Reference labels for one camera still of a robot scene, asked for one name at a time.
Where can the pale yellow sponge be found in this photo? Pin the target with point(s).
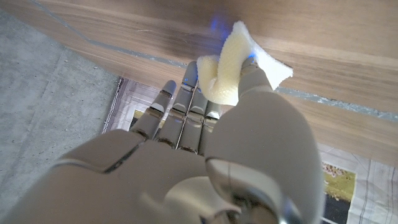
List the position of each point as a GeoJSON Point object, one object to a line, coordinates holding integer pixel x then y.
{"type": "Point", "coordinates": [227, 68]}

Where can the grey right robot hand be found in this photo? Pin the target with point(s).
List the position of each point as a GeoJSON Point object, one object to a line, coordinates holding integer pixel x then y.
{"type": "Point", "coordinates": [264, 140]}

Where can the printed window backdrop cloth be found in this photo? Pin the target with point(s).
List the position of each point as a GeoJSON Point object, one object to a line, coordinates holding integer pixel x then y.
{"type": "Point", "coordinates": [373, 186]}

